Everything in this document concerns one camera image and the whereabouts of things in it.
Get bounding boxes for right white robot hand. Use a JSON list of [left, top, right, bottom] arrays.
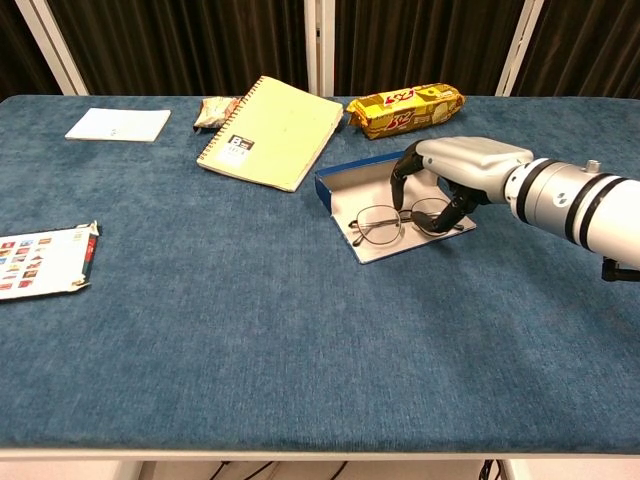
[[390, 136, 535, 235]]

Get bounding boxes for wire-frame eyeglasses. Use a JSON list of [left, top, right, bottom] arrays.
[[347, 197, 464, 247]]

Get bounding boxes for blue glasses case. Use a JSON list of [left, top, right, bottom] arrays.
[[313, 149, 478, 265]]

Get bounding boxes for yellow biscuit pack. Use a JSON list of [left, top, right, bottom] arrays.
[[345, 82, 467, 141]]

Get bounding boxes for dark pleated curtain panel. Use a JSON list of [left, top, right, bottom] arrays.
[[333, 0, 527, 97], [509, 0, 640, 99], [0, 0, 64, 101], [47, 0, 309, 97]]

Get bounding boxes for tan spiral notebook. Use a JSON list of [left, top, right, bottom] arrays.
[[195, 75, 345, 194]]

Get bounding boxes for small crinkled snack packet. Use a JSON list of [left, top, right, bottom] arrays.
[[193, 96, 242, 134]]

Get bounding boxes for blue table cloth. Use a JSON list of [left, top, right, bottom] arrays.
[[0, 94, 640, 450]]

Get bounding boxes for white notepad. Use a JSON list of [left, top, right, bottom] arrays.
[[64, 107, 172, 144]]

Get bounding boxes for white picture sticker sheet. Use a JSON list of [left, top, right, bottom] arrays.
[[0, 220, 101, 302]]

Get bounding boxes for white partition post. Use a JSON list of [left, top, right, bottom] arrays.
[[13, 0, 90, 97], [303, 0, 337, 99], [493, 0, 545, 97]]

